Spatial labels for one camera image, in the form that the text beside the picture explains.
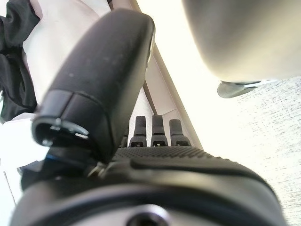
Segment silver left robot leg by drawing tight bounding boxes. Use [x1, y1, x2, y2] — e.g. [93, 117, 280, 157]
[181, 0, 301, 82]

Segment brown bed base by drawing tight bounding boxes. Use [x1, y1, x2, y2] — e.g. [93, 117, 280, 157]
[130, 0, 204, 150]

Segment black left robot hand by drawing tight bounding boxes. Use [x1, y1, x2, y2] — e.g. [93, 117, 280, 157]
[9, 8, 290, 226]

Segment grey striped rug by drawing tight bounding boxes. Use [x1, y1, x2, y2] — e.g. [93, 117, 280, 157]
[231, 76, 301, 226]

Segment black trousers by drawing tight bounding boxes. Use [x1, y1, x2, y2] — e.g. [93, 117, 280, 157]
[0, 0, 41, 124]

